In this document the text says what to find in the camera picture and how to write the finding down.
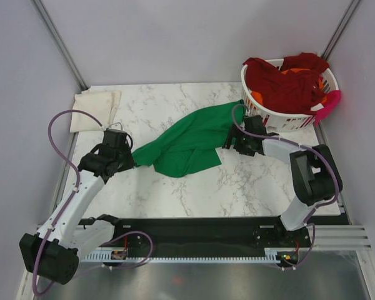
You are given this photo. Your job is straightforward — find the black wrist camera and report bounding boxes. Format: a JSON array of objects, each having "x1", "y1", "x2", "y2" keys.
[
  {"x1": 102, "y1": 129, "x2": 128, "y2": 148},
  {"x1": 243, "y1": 115, "x2": 267, "y2": 135}
]

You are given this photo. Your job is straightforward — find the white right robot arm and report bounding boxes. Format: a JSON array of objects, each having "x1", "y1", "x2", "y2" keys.
[{"x1": 223, "y1": 125, "x2": 343, "y2": 246}]

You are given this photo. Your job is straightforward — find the white slotted cable duct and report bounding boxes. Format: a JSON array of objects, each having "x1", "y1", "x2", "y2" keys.
[{"x1": 82, "y1": 246, "x2": 298, "y2": 264}]

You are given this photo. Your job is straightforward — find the pink t shirt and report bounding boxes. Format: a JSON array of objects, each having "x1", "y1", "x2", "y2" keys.
[{"x1": 314, "y1": 90, "x2": 342, "y2": 127}]

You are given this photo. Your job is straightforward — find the left aluminium corner post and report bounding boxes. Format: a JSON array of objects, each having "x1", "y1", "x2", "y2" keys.
[{"x1": 31, "y1": 0, "x2": 89, "y2": 91}]

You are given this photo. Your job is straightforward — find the green t shirt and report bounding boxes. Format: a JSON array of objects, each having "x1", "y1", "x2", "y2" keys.
[{"x1": 132, "y1": 100, "x2": 245, "y2": 178}]

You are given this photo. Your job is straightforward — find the aluminium frame rail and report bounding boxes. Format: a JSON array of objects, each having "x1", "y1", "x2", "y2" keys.
[{"x1": 34, "y1": 223, "x2": 373, "y2": 251}]

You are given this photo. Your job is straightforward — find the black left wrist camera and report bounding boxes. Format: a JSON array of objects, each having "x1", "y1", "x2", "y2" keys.
[{"x1": 102, "y1": 129, "x2": 128, "y2": 148}]

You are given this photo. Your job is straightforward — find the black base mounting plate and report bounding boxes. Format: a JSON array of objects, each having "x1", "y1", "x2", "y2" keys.
[{"x1": 77, "y1": 215, "x2": 310, "y2": 259}]

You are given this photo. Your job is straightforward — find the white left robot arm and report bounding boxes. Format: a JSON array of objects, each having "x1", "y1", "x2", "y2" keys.
[{"x1": 19, "y1": 141, "x2": 134, "y2": 284}]

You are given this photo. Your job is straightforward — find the dark red t shirt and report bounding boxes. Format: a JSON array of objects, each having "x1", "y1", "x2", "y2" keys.
[{"x1": 244, "y1": 52, "x2": 329, "y2": 115}]

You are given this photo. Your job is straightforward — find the aluminium corner post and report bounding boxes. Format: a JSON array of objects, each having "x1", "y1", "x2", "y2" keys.
[
  {"x1": 321, "y1": 0, "x2": 363, "y2": 61},
  {"x1": 31, "y1": 0, "x2": 89, "y2": 91}
]

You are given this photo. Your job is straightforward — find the white plastic laundry basket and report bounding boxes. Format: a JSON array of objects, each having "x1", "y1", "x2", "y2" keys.
[{"x1": 241, "y1": 58, "x2": 339, "y2": 132}]

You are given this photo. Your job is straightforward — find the cream folded t shirt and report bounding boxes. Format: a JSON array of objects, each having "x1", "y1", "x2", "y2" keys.
[{"x1": 69, "y1": 90, "x2": 122, "y2": 133}]

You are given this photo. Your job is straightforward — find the right aluminium corner post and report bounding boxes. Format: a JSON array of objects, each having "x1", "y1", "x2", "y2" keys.
[{"x1": 321, "y1": 0, "x2": 363, "y2": 61}]

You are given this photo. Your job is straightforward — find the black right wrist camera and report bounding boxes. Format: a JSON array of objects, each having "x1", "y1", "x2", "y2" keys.
[{"x1": 243, "y1": 115, "x2": 267, "y2": 135}]

